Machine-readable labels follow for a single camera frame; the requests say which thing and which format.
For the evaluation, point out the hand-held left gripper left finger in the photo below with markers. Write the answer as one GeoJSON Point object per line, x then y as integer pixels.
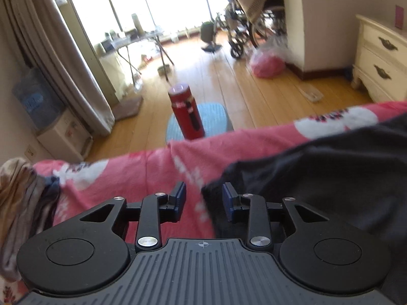
{"type": "Point", "coordinates": [182, 194]}

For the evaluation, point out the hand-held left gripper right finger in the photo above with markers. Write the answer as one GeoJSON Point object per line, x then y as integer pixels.
{"type": "Point", "coordinates": [227, 197]}

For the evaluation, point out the dark navy garment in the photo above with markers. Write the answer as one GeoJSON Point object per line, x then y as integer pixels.
{"type": "Point", "coordinates": [318, 181]}

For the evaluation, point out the pink floral blanket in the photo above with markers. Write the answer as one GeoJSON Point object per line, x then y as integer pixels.
{"type": "Point", "coordinates": [143, 178]}

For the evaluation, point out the red thermos bottle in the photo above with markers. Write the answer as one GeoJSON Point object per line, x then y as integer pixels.
{"type": "Point", "coordinates": [187, 114]}

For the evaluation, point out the light blue stool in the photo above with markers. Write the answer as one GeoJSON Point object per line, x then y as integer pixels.
{"type": "Point", "coordinates": [216, 117]}

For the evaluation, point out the white water dispenser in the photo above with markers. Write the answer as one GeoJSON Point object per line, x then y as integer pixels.
{"type": "Point", "coordinates": [63, 139]}

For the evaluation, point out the clear plastic container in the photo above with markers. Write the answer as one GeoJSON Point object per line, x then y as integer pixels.
{"type": "Point", "coordinates": [313, 94]}

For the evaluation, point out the pink plastic bag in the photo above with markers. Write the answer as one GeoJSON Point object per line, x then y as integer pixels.
{"type": "Point", "coordinates": [267, 65]}

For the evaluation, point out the wheelchair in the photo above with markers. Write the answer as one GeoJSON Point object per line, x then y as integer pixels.
{"type": "Point", "coordinates": [237, 50]}

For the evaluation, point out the brown patterned cloth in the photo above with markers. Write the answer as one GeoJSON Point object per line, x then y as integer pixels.
{"type": "Point", "coordinates": [22, 203]}

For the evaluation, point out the folding table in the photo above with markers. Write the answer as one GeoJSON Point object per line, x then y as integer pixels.
{"type": "Point", "coordinates": [140, 36]}

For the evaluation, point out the blue water jug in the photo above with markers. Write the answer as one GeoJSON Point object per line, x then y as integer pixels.
{"type": "Point", "coordinates": [35, 98]}

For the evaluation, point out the tall grey bottle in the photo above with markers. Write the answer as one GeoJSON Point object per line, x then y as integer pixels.
{"type": "Point", "coordinates": [136, 23]}

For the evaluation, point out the beige curtain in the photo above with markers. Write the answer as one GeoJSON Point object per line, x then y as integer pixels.
{"type": "Point", "coordinates": [57, 54]}

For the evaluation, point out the cream nightstand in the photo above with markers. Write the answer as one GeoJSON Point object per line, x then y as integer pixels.
{"type": "Point", "coordinates": [372, 57]}

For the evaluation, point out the magenta card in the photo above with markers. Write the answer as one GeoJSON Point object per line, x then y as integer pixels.
{"type": "Point", "coordinates": [399, 17]}

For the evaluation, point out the wall outlet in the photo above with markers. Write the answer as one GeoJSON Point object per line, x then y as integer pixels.
{"type": "Point", "coordinates": [31, 154]}

